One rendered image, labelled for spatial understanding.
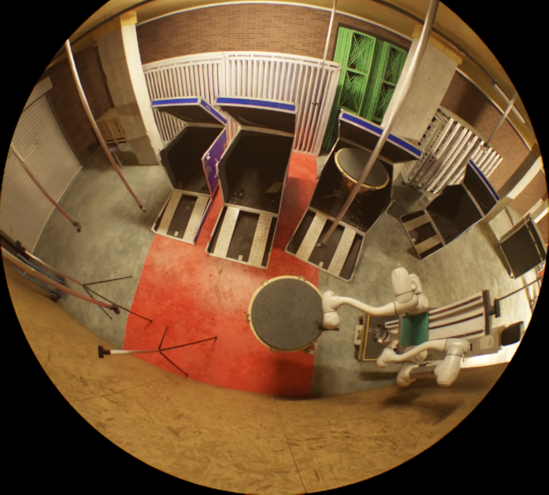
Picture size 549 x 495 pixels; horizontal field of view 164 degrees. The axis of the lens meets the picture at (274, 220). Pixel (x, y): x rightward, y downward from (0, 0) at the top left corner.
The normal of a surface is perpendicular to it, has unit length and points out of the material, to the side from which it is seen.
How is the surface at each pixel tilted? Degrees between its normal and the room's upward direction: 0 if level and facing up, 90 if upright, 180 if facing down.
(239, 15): 90
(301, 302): 0
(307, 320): 0
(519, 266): 90
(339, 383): 0
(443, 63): 90
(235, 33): 90
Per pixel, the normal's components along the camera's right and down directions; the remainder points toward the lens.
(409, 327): 0.08, -0.54
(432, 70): -0.11, 0.83
